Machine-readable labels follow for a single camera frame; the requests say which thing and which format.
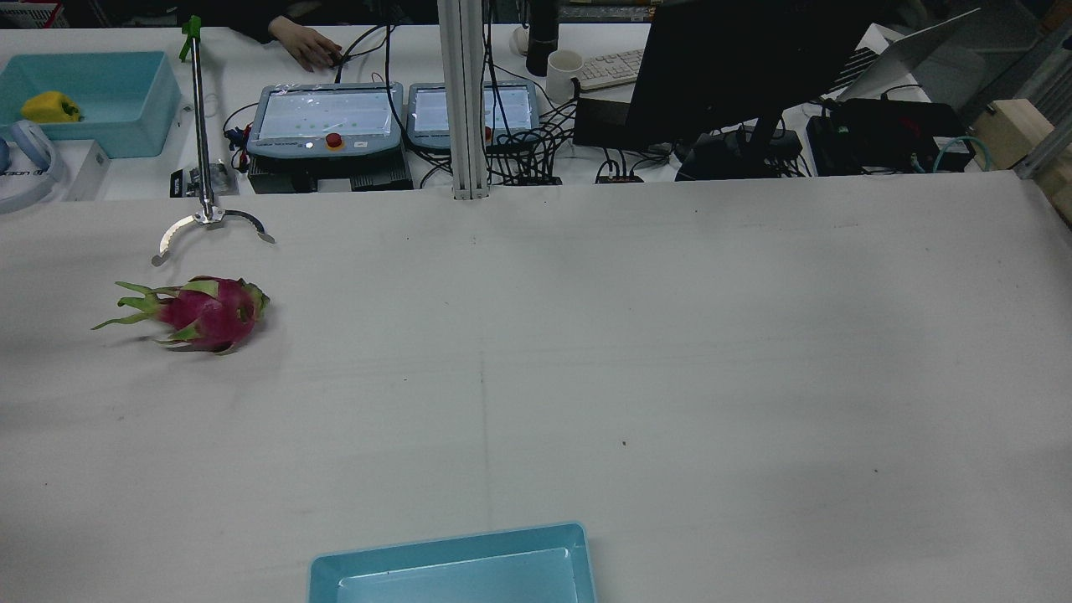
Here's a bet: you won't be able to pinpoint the pink dragon fruit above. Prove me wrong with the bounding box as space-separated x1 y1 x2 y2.
92 276 271 356

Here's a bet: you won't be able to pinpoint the black mini computer box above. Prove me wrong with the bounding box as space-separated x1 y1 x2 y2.
574 96 637 152

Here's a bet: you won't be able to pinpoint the white mug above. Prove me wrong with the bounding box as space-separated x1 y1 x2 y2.
545 49 585 105

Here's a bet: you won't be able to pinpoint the black controller box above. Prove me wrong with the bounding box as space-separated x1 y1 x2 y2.
249 155 414 194

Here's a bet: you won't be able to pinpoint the white keyboard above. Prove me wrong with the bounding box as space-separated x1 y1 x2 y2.
576 49 647 91

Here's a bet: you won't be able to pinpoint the black bottle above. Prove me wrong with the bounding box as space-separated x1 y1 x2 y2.
526 0 560 77

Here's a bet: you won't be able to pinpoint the large grey teach pendant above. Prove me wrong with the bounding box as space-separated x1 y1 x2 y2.
245 82 406 162

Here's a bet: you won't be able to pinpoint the empty light blue plastic bin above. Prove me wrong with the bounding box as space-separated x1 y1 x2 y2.
308 522 599 603

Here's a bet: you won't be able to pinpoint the black computer monitor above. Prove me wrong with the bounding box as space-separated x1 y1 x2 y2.
624 0 889 181

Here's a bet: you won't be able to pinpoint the bystander bare hand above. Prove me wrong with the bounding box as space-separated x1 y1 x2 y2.
268 17 344 72

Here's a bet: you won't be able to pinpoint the small black printed packet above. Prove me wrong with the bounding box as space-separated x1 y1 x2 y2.
170 163 240 198

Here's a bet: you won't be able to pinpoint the metal stand with curved base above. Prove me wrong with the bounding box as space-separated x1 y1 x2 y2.
152 15 276 267

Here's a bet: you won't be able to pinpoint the black electronics box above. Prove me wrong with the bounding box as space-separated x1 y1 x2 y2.
806 98 977 177

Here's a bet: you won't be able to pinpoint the bystander black sleeve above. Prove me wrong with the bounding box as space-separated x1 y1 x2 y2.
176 0 290 43

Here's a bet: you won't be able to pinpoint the silver laptop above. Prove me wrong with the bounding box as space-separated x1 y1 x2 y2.
825 8 982 103

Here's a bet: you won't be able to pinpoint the light blue bin holding pepper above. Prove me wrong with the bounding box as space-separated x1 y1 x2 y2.
0 51 183 159

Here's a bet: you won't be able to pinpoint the wooden block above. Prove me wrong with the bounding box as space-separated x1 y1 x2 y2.
971 99 1056 171

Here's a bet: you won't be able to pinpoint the yellow bell pepper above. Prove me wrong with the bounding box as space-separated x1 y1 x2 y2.
21 90 83 124

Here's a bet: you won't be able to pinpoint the light blue headphones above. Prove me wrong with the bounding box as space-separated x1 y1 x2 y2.
0 120 66 214

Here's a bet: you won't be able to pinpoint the black cable bundle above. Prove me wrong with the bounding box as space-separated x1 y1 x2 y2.
486 100 587 187

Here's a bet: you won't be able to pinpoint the aluminium profile post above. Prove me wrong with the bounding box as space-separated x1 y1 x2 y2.
436 0 490 200

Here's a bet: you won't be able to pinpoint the teal network cable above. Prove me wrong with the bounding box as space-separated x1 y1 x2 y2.
934 136 993 174

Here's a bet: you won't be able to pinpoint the aluminium frame bar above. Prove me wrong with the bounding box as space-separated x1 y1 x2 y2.
1013 42 1072 181

